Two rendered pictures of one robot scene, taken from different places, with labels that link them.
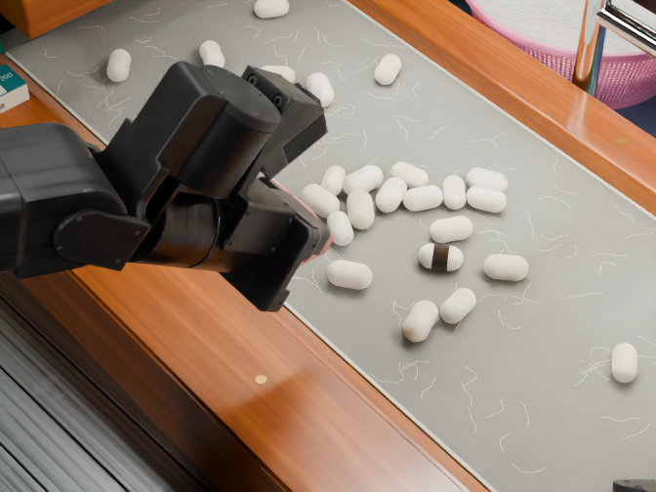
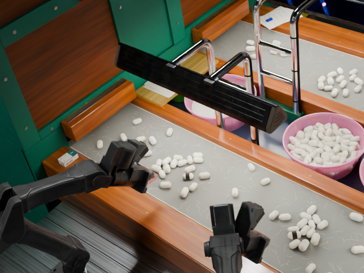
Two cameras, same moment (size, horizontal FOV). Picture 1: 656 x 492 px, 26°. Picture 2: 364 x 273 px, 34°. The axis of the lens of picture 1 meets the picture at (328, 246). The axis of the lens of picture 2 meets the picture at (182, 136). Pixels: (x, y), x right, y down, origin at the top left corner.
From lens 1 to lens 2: 80 cm
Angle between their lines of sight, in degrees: 6
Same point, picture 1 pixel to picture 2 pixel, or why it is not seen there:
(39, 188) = (88, 173)
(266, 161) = (136, 158)
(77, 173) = (95, 168)
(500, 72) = (197, 127)
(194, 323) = (129, 203)
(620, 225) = (232, 160)
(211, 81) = (119, 144)
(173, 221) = (117, 175)
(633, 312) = (236, 180)
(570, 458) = not seen: hidden behind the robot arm
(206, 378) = (134, 214)
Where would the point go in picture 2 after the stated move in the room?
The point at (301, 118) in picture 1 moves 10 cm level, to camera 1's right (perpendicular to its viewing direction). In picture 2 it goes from (141, 148) to (176, 141)
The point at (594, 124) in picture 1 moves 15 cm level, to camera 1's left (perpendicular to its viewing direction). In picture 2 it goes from (223, 135) to (179, 144)
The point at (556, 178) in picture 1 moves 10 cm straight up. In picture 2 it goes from (215, 151) to (212, 128)
